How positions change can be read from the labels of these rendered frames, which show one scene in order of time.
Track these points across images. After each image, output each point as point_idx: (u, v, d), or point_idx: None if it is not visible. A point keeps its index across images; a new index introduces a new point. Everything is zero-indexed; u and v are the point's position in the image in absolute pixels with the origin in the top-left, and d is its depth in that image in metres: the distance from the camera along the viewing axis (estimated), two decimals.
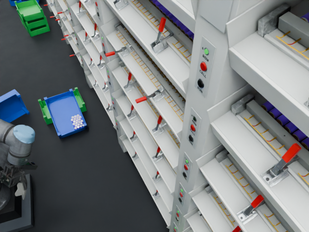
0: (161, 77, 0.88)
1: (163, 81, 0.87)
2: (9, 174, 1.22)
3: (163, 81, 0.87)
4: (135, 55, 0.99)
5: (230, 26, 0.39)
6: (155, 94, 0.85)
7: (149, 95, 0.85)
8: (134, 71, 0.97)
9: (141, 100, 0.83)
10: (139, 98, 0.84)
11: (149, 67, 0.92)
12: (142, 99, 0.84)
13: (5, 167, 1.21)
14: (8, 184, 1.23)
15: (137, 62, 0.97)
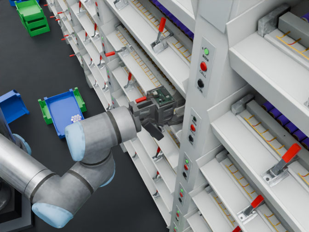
0: (161, 77, 0.88)
1: (163, 81, 0.87)
2: (146, 98, 0.70)
3: (163, 81, 0.87)
4: (135, 55, 0.99)
5: (230, 26, 0.39)
6: None
7: None
8: (134, 71, 0.97)
9: (141, 100, 0.83)
10: (139, 98, 0.84)
11: (149, 67, 0.92)
12: (142, 99, 0.84)
13: (142, 108, 0.67)
14: (162, 89, 0.71)
15: (137, 62, 0.97)
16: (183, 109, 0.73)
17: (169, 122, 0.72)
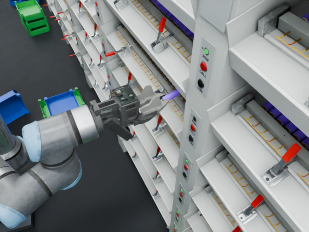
0: (161, 77, 0.88)
1: (163, 81, 0.87)
2: (109, 97, 0.67)
3: (163, 81, 0.87)
4: (135, 55, 0.99)
5: (230, 26, 0.39)
6: None
7: None
8: (134, 71, 0.97)
9: None
10: None
11: (149, 67, 0.92)
12: None
13: (104, 107, 0.65)
14: (126, 88, 0.69)
15: (137, 62, 0.97)
16: (149, 107, 0.71)
17: (135, 121, 0.70)
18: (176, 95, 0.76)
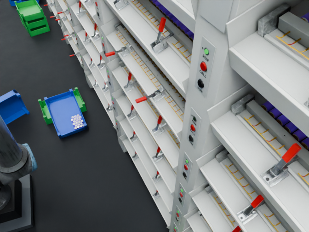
0: (161, 77, 0.88)
1: (163, 81, 0.87)
2: None
3: (163, 81, 0.87)
4: (135, 55, 0.99)
5: (230, 26, 0.39)
6: (155, 94, 0.85)
7: (149, 95, 0.85)
8: (134, 71, 0.97)
9: (141, 100, 0.83)
10: (139, 98, 0.84)
11: (149, 67, 0.92)
12: (142, 99, 0.84)
13: None
14: None
15: (137, 62, 0.97)
16: None
17: None
18: None
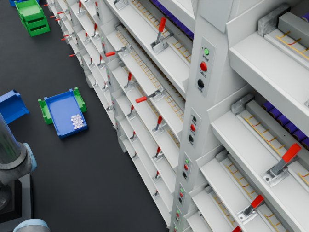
0: (161, 77, 0.88)
1: (163, 81, 0.87)
2: None
3: (163, 81, 0.87)
4: (135, 55, 0.99)
5: (230, 26, 0.39)
6: (155, 94, 0.85)
7: (149, 95, 0.85)
8: (134, 71, 0.97)
9: (141, 100, 0.83)
10: (139, 98, 0.84)
11: (149, 67, 0.92)
12: (142, 99, 0.84)
13: None
14: None
15: (137, 62, 0.97)
16: None
17: None
18: None
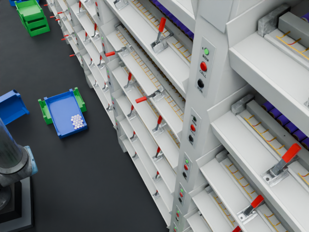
0: (161, 77, 0.88)
1: (163, 81, 0.87)
2: None
3: (163, 81, 0.87)
4: (135, 55, 0.99)
5: (230, 26, 0.39)
6: (155, 94, 0.85)
7: (149, 95, 0.85)
8: (134, 71, 0.97)
9: (141, 100, 0.83)
10: (139, 98, 0.84)
11: (149, 67, 0.92)
12: (142, 99, 0.84)
13: None
14: None
15: (137, 62, 0.97)
16: None
17: None
18: None
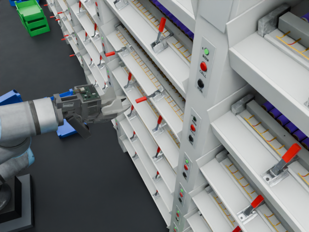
0: (161, 77, 0.88)
1: (163, 81, 0.87)
2: (72, 93, 0.71)
3: (163, 81, 0.87)
4: (135, 55, 0.99)
5: (230, 26, 0.39)
6: (155, 94, 0.85)
7: (149, 95, 0.85)
8: (134, 71, 0.97)
9: (141, 100, 0.83)
10: (139, 98, 0.84)
11: (149, 67, 0.92)
12: (142, 99, 0.84)
13: (66, 101, 0.68)
14: (90, 87, 0.74)
15: (137, 62, 0.97)
16: (110, 108, 0.76)
17: (94, 119, 0.74)
18: None
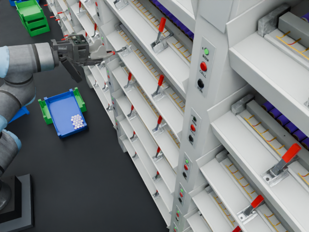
0: None
1: None
2: (66, 40, 0.89)
3: None
4: (139, 52, 0.99)
5: (230, 26, 0.39)
6: (157, 92, 0.86)
7: (158, 87, 0.84)
8: (134, 71, 0.97)
9: (163, 81, 0.82)
10: (161, 78, 0.82)
11: (153, 65, 0.92)
12: (162, 82, 0.82)
13: (60, 44, 0.86)
14: (80, 36, 0.92)
15: (141, 60, 0.97)
16: (96, 54, 0.94)
17: (84, 62, 0.92)
18: None
